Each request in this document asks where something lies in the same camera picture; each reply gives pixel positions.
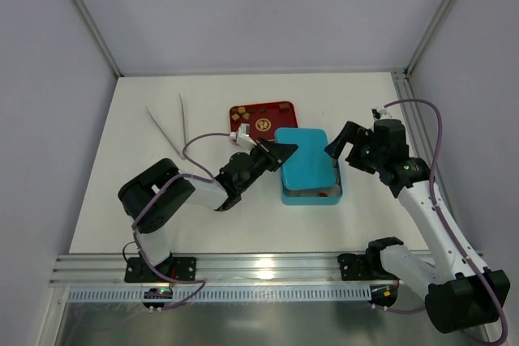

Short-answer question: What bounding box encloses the red chocolate tray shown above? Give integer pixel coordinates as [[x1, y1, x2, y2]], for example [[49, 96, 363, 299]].
[[229, 100, 298, 141]]

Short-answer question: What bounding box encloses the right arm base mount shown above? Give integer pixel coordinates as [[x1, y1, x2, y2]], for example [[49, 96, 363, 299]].
[[337, 237, 404, 281]]

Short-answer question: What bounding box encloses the teal box lid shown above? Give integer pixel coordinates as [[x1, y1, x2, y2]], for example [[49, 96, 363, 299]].
[[275, 127, 337, 191]]

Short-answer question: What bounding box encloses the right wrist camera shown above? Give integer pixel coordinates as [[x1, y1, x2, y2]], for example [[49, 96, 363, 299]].
[[371, 107, 392, 120]]

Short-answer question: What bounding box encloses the teal chocolate box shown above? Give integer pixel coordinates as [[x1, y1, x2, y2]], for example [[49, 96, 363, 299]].
[[281, 160, 343, 206]]

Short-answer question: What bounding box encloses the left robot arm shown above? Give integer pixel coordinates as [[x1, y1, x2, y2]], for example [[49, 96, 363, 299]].
[[118, 139, 298, 268]]

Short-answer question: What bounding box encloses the aluminium front rail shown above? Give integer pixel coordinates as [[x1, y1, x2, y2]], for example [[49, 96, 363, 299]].
[[48, 251, 483, 287]]

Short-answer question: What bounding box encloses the slotted cable duct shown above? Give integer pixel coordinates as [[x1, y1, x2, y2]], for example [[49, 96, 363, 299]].
[[66, 284, 371, 304]]

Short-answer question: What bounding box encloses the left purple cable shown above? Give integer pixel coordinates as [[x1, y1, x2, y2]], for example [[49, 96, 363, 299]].
[[131, 131, 236, 310]]

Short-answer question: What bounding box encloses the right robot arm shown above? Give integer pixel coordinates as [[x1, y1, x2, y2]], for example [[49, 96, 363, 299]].
[[325, 119, 510, 334]]

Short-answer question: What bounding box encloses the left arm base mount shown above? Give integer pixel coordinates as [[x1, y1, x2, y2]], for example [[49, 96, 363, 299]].
[[122, 242, 197, 284]]

